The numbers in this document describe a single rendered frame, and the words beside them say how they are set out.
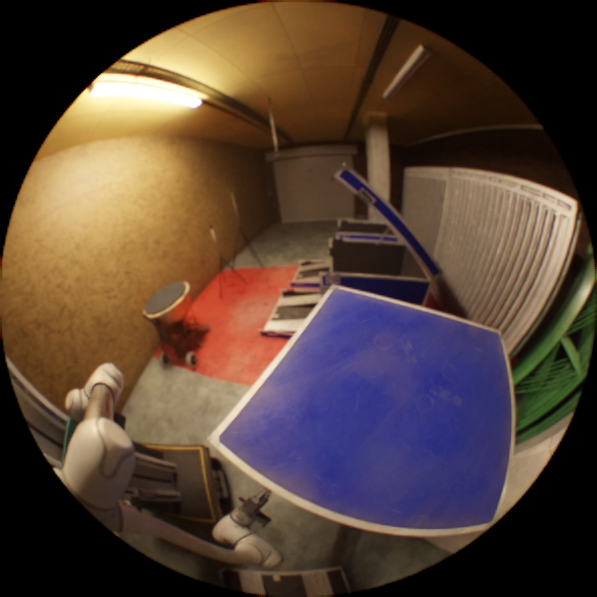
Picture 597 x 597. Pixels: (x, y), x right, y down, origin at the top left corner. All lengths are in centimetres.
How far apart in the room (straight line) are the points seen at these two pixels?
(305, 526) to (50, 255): 339
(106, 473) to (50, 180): 274
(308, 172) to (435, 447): 737
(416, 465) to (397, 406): 24
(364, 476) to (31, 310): 283
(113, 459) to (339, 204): 745
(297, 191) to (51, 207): 708
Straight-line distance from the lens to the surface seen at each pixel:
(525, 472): 114
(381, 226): 332
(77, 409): 104
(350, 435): 64
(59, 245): 264
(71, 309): 261
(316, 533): 184
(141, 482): 156
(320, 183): 724
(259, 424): 67
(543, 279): 200
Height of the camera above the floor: 170
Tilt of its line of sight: 37 degrees down
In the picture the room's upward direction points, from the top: 8 degrees counter-clockwise
